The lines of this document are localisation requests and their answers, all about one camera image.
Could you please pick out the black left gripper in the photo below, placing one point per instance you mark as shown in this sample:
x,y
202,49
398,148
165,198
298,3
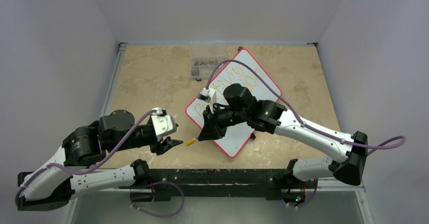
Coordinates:
x,y
166,144

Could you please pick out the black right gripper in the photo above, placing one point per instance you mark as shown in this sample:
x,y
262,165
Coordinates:
x,y
210,122

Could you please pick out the white whiteboard marker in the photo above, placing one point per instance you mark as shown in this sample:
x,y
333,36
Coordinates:
x,y
193,138

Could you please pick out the red framed whiteboard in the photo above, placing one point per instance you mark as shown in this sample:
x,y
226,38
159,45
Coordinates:
x,y
236,136

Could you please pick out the yellow marker cap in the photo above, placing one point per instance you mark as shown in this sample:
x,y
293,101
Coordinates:
x,y
190,142

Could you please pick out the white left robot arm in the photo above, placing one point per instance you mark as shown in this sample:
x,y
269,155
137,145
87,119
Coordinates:
x,y
74,169

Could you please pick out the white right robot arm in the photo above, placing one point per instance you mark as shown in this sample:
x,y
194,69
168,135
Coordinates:
x,y
344,157

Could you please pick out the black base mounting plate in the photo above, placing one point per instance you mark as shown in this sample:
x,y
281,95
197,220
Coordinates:
x,y
270,184

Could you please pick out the clear plastic marker holder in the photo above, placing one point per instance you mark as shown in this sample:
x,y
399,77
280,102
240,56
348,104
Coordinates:
x,y
204,58

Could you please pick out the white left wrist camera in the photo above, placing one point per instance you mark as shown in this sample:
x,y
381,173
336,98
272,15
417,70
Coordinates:
x,y
163,123

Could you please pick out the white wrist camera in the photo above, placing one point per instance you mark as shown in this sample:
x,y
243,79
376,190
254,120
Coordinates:
x,y
209,95
163,123

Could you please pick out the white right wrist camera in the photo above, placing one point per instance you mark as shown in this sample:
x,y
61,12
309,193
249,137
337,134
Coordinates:
x,y
209,95

